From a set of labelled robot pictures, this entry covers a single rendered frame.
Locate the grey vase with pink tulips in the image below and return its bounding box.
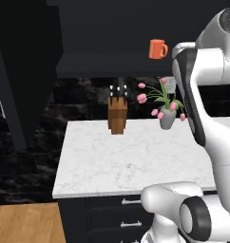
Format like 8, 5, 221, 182
136, 76, 187, 131

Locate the dark wall cabinet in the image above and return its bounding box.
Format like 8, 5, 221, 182
46, 0, 230, 79

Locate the silver drawer handle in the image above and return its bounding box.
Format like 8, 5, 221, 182
121, 197, 143, 205
120, 220, 143, 229

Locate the white wall outlet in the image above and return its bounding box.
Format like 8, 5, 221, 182
165, 76, 178, 95

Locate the orange mug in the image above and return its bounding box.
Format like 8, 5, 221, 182
148, 39, 169, 60

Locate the wooden knife block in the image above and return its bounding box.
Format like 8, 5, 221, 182
107, 84, 128, 136

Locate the dark drawer front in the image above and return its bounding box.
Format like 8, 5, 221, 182
86, 195, 145, 211
86, 233, 149, 243
86, 211, 155, 234

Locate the open dark cabinet door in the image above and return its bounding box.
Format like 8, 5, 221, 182
0, 0, 65, 152

